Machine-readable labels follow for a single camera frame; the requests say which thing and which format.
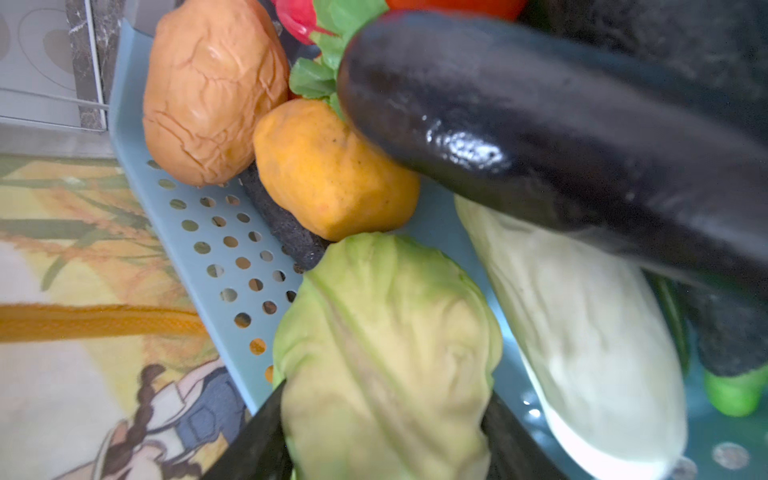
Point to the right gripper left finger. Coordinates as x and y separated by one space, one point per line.
259 452

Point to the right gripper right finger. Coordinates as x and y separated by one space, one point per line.
515 455

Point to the green cabbage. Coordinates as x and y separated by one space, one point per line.
386 358

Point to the white grocery bag yellow handles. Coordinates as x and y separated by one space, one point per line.
106 372

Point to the orange fruit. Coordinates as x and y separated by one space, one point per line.
335 185

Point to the dark purple eggplant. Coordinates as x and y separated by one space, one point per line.
612 151

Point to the orange carrot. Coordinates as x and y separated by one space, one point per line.
215 69

